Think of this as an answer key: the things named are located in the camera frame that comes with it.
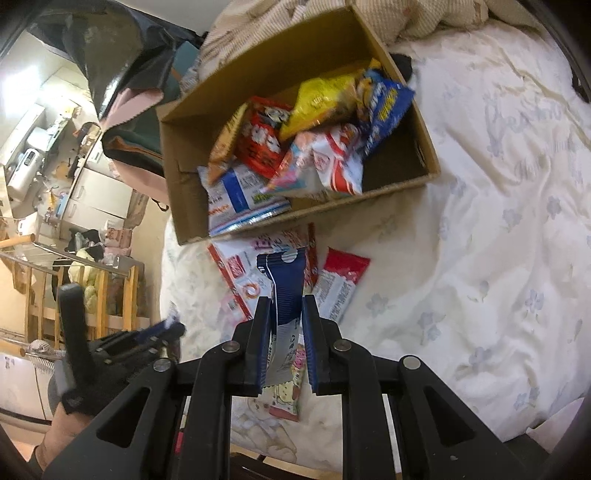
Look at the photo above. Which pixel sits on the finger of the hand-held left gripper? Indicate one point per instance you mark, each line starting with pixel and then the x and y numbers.
pixel 157 330
pixel 74 318

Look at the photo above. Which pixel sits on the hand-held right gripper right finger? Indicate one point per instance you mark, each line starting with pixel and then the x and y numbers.
pixel 310 341

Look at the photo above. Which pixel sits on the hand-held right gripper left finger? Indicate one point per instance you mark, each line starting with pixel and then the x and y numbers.
pixel 262 341

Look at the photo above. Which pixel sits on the red white bar snack packet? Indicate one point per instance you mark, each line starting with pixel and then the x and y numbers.
pixel 339 281

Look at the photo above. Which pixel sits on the pink white shrimp snack packet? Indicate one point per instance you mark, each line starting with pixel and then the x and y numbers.
pixel 337 166

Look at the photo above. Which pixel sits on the orange snack packet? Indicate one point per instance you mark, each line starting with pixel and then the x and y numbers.
pixel 224 147

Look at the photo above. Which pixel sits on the yellow snack packet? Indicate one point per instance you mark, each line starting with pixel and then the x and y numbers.
pixel 318 99

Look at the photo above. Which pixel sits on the brown cardboard box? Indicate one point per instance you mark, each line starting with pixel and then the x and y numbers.
pixel 286 50

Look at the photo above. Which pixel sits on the person's left forearm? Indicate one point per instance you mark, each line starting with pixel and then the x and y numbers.
pixel 57 438

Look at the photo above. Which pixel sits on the person's left hand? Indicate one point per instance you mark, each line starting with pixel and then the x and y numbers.
pixel 92 387

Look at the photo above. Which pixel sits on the wooden rack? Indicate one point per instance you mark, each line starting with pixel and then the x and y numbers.
pixel 131 295

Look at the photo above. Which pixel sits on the white base cabinets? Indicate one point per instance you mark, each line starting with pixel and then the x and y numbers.
pixel 101 194

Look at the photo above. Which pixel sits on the white water heater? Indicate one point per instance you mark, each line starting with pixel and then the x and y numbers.
pixel 25 166

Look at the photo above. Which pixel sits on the dark green chair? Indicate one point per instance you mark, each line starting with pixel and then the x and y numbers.
pixel 138 138

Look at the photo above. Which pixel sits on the pink cloth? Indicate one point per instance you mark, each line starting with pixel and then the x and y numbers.
pixel 134 102

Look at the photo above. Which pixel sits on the black plastic bag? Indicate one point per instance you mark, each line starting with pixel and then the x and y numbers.
pixel 111 50

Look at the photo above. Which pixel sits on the small black cloth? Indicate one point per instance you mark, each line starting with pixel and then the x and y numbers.
pixel 401 67

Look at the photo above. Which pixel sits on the pink checkered duvet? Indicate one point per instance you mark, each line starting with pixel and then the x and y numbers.
pixel 406 14

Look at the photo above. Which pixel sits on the metal rail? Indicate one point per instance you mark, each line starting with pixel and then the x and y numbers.
pixel 69 258

